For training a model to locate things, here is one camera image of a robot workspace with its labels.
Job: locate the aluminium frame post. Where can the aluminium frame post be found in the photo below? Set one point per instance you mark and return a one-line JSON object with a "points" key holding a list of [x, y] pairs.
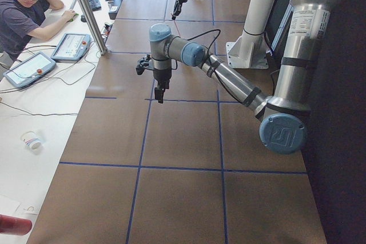
{"points": [[93, 26]]}

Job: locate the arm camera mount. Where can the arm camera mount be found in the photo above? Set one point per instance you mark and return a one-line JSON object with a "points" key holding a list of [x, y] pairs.
{"points": [[144, 64]]}

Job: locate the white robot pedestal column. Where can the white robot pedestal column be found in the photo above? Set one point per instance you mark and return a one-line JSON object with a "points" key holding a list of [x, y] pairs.
{"points": [[249, 50]]}

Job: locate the far teach pendant tablet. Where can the far teach pendant tablet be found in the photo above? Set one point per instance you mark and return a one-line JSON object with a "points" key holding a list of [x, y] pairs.
{"points": [[71, 48]]}

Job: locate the red cylinder roll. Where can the red cylinder roll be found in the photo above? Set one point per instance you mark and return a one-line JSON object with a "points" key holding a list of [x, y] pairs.
{"points": [[15, 226]]}

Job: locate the near teach pendant tablet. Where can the near teach pendant tablet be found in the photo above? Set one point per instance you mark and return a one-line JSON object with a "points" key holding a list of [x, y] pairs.
{"points": [[30, 70]]}

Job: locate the seated man in dark shirt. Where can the seated man in dark shirt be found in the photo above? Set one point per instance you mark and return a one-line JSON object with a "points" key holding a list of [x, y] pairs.
{"points": [[21, 20]]}

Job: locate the white paper cup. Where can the white paper cup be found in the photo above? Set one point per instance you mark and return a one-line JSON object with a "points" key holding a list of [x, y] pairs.
{"points": [[31, 140]]}

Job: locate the teach pendant tablet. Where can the teach pendant tablet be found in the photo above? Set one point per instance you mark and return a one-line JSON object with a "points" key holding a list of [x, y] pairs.
{"points": [[71, 48], [30, 70]]}

